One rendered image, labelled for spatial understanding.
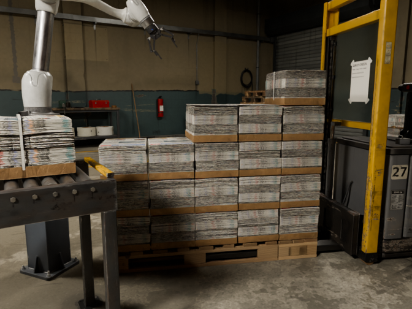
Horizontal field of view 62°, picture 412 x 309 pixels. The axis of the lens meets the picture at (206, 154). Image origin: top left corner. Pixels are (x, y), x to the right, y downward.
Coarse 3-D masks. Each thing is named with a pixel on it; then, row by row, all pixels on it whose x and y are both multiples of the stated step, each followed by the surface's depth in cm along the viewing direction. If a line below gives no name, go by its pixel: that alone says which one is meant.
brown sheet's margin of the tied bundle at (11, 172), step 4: (8, 168) 129; (12, 168) 129; (0, 172) 127; (4, 172) 128; (8, 172) 129; (12, 172) 130; (0, 176) 128; (4, 176) 128; (8, 176) 129; (12, 176) 130
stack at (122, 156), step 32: (128, 160) 210; (160, 160) 214; (192, 160) 217; (224, 160) 220; (256, 160) 224; (128, 192) 212; (160, 192) 216; (192, 192) 219; (224, 192) 223; (256, 192) 228; (128, 224) 216; (160, 224) 220; (192, 224) 224; (224, 224) 227; (256, 224) 231; (128, 256) 219; (160, 256) 239; (192, 256) 227
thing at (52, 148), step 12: (36, 120) 131; (48, 120) 133; (60, 120) 135; (36, 132) 131; (48, 132) 134; (60, 132) 136; (72, 132) 138; (36, 144) 132; (48, 144) 134; (60, 144) 136; (72, 144) 139; (36, 156) 133; (48, 156) 135; (60, 156) 138; (72, 156) 140
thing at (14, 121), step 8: (16, 120) 128; (24, 120) 129; (16, 128) 128; (24, 128) 129; (16, 136) 129; (24, 136) 130; (16, 144) 129; (24, 144) 130; (16, 152) 130; (24, 152) 131; (16, 160) 130
